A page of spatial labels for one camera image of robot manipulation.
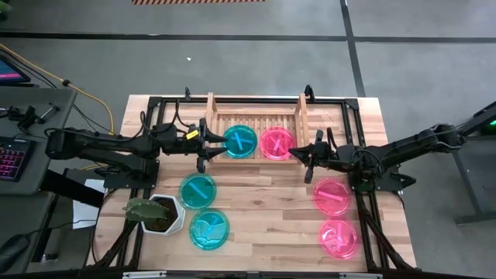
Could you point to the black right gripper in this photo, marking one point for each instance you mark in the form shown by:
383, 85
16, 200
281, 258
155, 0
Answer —
325, 155

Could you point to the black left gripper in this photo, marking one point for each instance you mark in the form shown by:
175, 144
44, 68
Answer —
184, 145

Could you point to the pink transparent plastic plate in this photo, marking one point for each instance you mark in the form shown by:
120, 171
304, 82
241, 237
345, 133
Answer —
332, 196
286, 135
339, 237
277, 144

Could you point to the teal transparent plastic plate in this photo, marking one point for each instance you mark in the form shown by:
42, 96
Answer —
250, 135
197, 191
240, 141
209, 229

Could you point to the wooden slatted shelf rack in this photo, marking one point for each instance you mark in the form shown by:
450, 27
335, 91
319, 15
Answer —
255, 116

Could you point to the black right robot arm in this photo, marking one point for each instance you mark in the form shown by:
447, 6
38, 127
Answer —
407, 149

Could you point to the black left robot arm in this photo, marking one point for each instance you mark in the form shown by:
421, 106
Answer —
97, 145

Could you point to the yellow label tag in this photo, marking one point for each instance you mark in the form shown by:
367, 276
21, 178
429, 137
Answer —
192, 135

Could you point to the black table clamp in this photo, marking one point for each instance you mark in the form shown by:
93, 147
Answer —
309, 94
187, 94

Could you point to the white hexagonal plant pot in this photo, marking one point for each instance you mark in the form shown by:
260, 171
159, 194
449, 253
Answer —
170, 228

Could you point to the green cactus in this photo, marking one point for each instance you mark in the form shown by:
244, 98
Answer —
145, 210

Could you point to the white paper sheet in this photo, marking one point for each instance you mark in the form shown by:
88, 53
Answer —
87, 215

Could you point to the black flat box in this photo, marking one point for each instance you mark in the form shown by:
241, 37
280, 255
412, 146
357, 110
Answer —
69, 186

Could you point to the grey side desk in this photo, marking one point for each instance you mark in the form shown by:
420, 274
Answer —
62, 104

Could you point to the grey metal stand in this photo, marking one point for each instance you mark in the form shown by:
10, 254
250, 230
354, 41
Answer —
465, 174

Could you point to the black clamp tool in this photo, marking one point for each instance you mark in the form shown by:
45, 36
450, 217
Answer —
29, 116

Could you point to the pink backlit keyboard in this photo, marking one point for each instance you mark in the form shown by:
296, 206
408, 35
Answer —
13, 159

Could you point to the screen with pink stripe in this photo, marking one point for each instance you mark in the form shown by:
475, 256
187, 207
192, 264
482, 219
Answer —
9, 71

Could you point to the black computer mouse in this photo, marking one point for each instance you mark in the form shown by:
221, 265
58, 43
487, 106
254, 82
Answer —
11, 250

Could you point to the black aluminium table frame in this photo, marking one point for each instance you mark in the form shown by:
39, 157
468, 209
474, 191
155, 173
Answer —
252, 100

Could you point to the silver metal bracket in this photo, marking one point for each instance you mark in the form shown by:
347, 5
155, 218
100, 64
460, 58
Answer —
144, 274
360, 276

